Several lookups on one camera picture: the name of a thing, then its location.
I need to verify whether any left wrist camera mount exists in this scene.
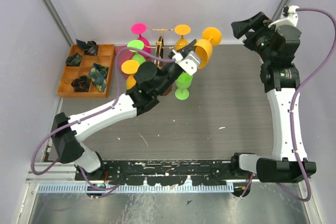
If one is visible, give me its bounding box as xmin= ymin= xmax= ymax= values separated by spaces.
xmin=172 ymin=50 xmax=202 ymax=76

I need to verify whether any gold wire wine glass rack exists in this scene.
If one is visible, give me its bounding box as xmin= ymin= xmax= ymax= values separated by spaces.
xmin=145 ymin=27 xmax=173 ymax=96

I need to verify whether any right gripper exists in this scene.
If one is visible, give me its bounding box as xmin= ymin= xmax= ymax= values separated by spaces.
xmin=230 ymin=11 xmax=277 ymax=63

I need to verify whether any dark pouch tray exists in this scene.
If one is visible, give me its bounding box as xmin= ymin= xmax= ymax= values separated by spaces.
xmin=65 ymin=52 xmax=82 ymax=67
xmin=76 ymin=39 xmax=99 ymax=56

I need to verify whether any dark pouch tray left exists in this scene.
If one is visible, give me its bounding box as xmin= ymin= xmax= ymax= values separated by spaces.
xmin=65 ymin=52 xmax=82 ymax=67

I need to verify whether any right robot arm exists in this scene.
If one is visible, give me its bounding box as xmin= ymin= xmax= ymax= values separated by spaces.
xmin=230 ymin=12 xmax=317 ymax=183

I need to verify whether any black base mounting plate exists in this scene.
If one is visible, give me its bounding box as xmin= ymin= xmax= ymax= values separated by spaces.
xmin=86 ymin=159 xmax=251 ymax=186

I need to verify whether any dark pouch tray back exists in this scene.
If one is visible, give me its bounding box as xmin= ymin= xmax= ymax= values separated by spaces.
xmin=76 ymin=39 xmax=99 ymax=56

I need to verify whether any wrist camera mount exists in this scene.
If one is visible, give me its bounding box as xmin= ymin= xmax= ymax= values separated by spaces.
xmin=268 ymin=5 xmax=299 ymax=29
xmin=172 ymin=50 xmax=202 ymax=76

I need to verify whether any small dark item in tray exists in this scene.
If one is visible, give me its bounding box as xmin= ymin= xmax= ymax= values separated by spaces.
xmin=71 ymin=75 xmax=91 ymax=92

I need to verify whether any orange wine glass back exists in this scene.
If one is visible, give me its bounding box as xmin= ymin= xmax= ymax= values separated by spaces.
xmin=121 ymin=60 xmax=140 ymax=90

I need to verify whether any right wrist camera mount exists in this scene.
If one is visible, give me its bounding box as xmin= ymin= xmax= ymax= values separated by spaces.
xmin=268 ymin=5 xmax=299 ymax=29

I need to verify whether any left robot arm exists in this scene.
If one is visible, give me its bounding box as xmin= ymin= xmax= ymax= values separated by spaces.
xmin=50 ymin=40 xmax=201 ymax=180

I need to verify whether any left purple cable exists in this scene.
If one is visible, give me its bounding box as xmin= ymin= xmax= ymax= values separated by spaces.
xmin=30 ymin=47 xmax=175 ymax=198

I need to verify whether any blue floral fabric pouch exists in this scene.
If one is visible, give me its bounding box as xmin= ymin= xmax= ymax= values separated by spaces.
xmin=88 ymin=63 xmax=109 ymax=92

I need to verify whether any aluminium frame rail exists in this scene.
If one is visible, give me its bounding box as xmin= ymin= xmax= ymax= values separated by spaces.
xmin=27 ymin=158 xmax=303 ymax=190

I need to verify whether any red cloth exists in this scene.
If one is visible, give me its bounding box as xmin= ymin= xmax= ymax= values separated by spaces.
xmin=115 ymin=45 xmax=134 ymax=79

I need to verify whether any orange wine glass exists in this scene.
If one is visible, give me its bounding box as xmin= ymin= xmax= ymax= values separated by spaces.
xmin=121 ymin=60 xmax=140 ymax=90
xmin=195 ymin=27 xmax=222 ymax=69
xmin=174 ymin=24 xmax=191 ymax=51

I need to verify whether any green wine glass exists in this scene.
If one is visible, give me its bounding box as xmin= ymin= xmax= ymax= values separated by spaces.
xmin=175 ymin=73 xmax=193 ymax=100
xmin=127 ymin=39 xmax=148 ymax=65

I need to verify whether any wooden tray organizer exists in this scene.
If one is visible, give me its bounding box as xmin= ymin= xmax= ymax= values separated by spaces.
xmin=57 ymin=44 xmax=115 ymax=98

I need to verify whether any pink wine glass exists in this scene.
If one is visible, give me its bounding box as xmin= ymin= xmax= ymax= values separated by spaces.
xmin=131 ymin=23 xmax=151 ymax=53

